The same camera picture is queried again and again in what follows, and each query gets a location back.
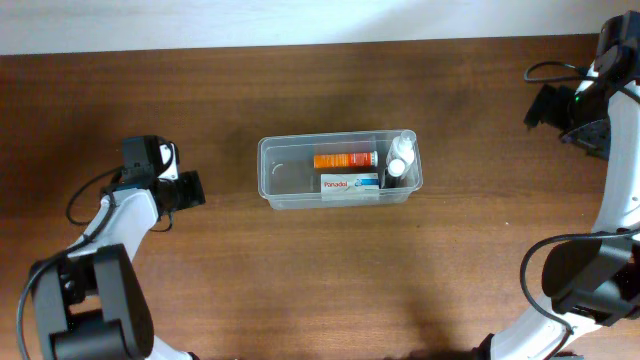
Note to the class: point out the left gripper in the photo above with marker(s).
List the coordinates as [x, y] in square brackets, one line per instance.
[193, 191]

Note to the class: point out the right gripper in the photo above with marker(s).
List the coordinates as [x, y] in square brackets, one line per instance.
[555, 100]

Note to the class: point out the white Panadol medicine box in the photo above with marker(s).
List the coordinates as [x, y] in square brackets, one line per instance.
[344, 187]

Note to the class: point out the orange tablet tube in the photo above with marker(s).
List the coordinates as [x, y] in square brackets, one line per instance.
[346, 160]

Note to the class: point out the white spray bottle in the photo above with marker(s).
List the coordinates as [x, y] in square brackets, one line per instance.
[403, 147]

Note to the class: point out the black bottle white cap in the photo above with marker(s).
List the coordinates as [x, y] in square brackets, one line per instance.
[393, 173]

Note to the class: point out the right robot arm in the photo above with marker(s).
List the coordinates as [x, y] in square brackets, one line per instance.
[579, 283]

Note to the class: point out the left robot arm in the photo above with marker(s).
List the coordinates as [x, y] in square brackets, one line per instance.
[87, 299]

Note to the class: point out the clear plastic container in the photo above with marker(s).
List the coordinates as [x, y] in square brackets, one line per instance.
[288, 180]

